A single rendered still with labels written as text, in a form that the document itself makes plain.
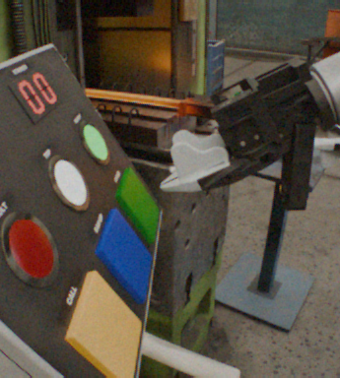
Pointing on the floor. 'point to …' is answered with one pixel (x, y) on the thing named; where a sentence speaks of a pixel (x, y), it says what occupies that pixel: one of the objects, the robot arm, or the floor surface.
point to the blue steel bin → (215, 65)
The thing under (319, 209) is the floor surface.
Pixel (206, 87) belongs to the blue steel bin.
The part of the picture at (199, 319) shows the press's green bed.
